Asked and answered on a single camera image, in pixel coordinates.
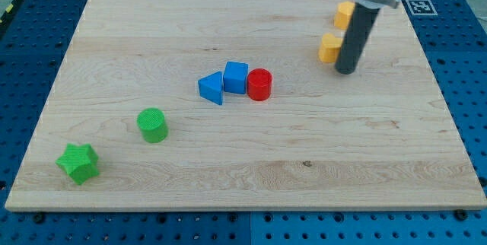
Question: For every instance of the yellow heart block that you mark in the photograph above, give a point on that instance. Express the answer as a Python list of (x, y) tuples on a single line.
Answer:
[(329, 48)]

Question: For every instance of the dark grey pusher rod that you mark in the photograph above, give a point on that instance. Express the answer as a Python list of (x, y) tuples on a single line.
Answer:
[(356, 36)]

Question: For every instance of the red cylinder block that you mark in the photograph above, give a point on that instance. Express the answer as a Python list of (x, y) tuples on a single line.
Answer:
[(259, 84)]

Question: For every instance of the yellow pentagon block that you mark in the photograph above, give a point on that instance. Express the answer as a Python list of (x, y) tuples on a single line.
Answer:
[(343, 14)]

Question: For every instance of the green cylinder block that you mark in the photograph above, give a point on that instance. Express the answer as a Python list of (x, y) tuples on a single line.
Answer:
[(152, 125)]

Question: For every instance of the green star block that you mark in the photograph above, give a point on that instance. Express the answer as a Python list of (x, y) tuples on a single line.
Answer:
[(79, 162)]

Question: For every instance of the blue triangle block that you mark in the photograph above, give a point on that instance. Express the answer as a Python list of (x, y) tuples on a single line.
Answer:
[(211, 87)]

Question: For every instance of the blue cube block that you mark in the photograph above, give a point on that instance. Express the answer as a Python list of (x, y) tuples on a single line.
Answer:
[(235, 77)]

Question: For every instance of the wooden board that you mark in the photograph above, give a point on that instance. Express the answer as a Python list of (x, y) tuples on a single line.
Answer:
[(381, 138)]

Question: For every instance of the white fiducial marker tag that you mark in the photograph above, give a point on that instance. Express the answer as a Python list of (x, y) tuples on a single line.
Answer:
[(421, 7)]

